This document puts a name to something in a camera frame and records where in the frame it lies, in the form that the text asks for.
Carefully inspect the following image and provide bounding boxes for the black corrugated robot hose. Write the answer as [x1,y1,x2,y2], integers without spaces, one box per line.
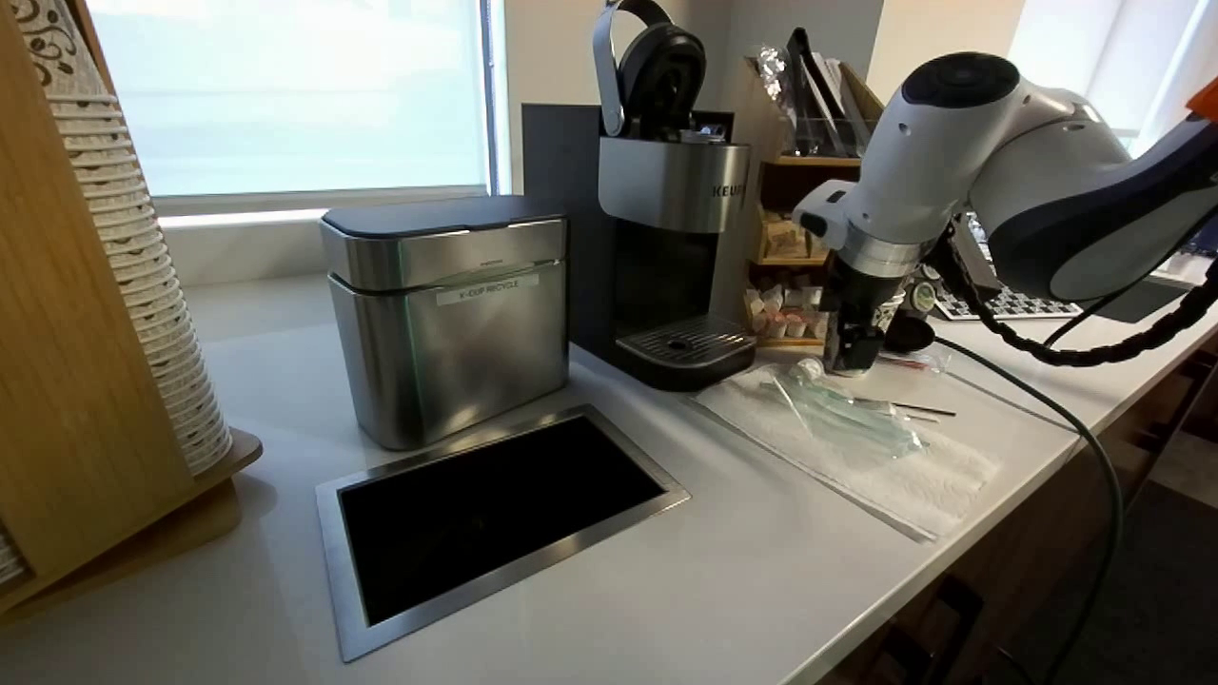
[927,245,1218,373]

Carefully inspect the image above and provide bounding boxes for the wooden condiment organizer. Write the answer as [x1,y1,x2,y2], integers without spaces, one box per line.
[732,53,889,360]

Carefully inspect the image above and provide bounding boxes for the clear plastic zip bag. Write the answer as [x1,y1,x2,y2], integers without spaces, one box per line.
[756,373,927,462]

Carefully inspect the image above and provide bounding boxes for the stainless steel bin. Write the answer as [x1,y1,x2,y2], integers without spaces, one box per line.
[317,192,572,455]

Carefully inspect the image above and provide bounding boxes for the black silver coffee machine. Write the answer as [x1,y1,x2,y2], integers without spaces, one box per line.
[522,0,761,396]

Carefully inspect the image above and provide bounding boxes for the wooden cup dispenser stand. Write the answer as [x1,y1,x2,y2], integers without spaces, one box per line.
[0,0,266,621]

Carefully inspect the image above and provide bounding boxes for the bag of creamer cups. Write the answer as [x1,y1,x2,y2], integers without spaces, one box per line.
[737,280,834,349]

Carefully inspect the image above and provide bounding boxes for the white paper sheet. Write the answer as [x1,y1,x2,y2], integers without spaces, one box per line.
[690,360,1010,549]

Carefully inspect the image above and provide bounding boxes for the thin dark stir stick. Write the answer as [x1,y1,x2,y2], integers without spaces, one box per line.
[888,401,963,422]

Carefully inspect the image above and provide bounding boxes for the bright window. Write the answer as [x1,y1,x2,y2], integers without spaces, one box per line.
[87,0,506,215]

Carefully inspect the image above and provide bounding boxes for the wooden base cabinet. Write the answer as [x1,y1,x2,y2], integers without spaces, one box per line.
[820,335,1218,685]

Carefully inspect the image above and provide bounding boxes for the brown sugar packets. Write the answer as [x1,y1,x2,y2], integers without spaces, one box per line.
[756,215,828,266]

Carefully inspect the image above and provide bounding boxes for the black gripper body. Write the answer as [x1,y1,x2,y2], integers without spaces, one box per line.
[828,261,907,324]

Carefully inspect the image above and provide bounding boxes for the steel framed trash chute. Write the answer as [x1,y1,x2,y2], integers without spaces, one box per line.
[310,404,692,667]

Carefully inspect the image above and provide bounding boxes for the stack of paper cups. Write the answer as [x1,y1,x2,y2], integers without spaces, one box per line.
[8,0,238,481]

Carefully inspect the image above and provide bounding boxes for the black wire pod carousel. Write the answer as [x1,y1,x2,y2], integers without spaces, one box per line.
[903,266,969,324]

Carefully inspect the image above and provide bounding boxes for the dark power cable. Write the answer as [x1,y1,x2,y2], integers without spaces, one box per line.
[923,333,1130,685]

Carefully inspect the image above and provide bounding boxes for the black serving tongs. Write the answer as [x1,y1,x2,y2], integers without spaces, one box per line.
[777,22,851,164]

